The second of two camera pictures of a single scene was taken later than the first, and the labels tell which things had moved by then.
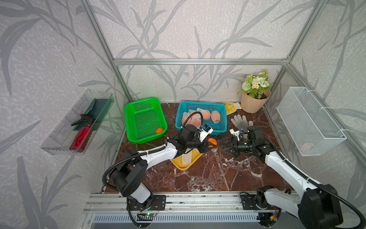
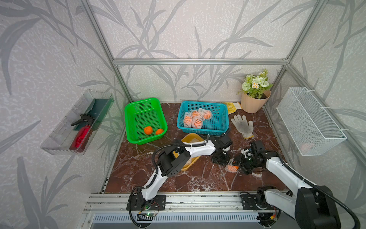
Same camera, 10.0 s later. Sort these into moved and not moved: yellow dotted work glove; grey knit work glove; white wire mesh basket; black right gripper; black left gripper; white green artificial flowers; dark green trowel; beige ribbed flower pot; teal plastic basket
Moved: black right gripper; black left gripper
Not moved: yellow dotted work glove; beige ribbed flower pot; white wire mesh basket; teal plastic basket; grey knit work glove; dark green trowel; white green artificial flowers
